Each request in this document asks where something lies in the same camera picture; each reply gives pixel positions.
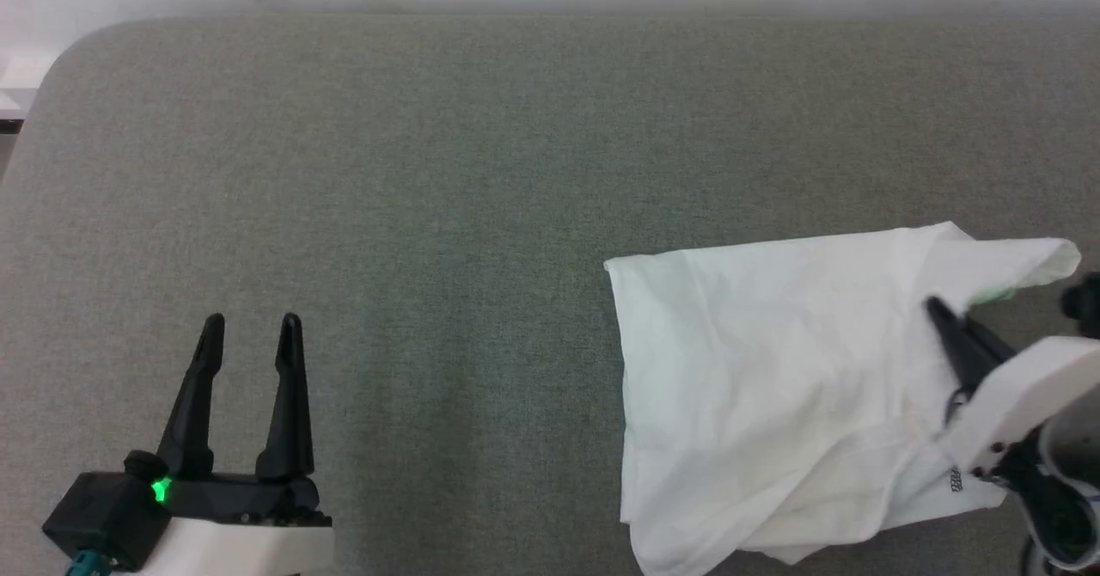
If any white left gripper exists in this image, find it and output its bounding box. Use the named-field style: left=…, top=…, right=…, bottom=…
left=129, top=312, right=336, bottom=576

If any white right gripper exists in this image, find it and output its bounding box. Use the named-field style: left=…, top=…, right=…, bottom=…
left=924, top=296, right=1100, bottom=478

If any white T-shirt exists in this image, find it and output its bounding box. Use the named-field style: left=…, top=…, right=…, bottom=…
left=603, top=221, right=1083, bottom=576

